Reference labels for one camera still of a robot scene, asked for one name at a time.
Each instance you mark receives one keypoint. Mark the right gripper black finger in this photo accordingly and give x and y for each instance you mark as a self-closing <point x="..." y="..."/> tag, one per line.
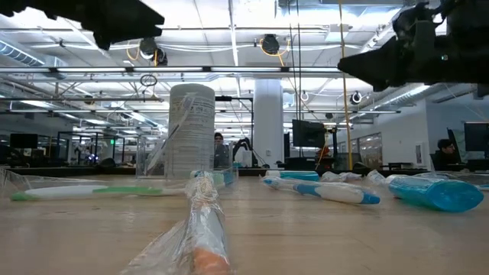
<point x="378" y="65"/>
<point x="384" y="87"/>

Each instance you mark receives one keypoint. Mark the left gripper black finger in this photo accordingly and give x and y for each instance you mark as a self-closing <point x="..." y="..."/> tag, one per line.
<point x="126" y="13"/>
<point x="114" y="33"/>

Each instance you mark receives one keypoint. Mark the green toothbrush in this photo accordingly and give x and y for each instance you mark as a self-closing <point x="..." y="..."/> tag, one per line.
<point x="126" y="190"/>

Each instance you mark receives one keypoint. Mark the black background robot arm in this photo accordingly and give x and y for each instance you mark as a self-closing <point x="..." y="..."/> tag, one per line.
<point x="242" y="144"/>

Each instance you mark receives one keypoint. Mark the black desk monitor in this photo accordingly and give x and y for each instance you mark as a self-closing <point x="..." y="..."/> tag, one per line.
<point x="477" y="135"/>
<point x="23" y="140"/>

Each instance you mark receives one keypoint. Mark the person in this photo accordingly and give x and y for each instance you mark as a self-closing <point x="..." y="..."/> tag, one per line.
<point x="221" y="153"/>
<point x="445" y="147"/>

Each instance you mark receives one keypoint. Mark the black monitor on stand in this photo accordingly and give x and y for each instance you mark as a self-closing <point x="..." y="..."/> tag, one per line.
<point x="307" y="133"/>

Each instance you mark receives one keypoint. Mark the white building column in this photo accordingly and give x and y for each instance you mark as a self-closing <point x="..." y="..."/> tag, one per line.
<point x="268" y="122"/>

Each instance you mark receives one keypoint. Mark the orange toothbrush in clear wrap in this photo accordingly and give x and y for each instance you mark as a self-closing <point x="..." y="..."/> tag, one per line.
<point x="206" y="229"/>

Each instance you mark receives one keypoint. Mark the black aluminium table frame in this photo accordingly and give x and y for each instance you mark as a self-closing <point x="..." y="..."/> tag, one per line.
<point x="76" y="171"/>

